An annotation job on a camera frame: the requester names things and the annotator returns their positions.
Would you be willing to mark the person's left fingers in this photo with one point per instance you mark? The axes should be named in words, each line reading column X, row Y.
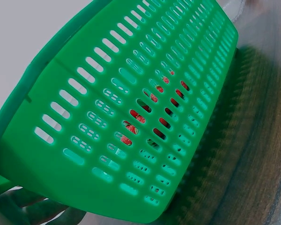
column 49, row 212

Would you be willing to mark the green slotted plastic basket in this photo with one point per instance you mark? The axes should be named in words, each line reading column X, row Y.
column 68, row 164

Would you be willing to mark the red strawberry print packet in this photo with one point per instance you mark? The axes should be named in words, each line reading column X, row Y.
column 131, row 128

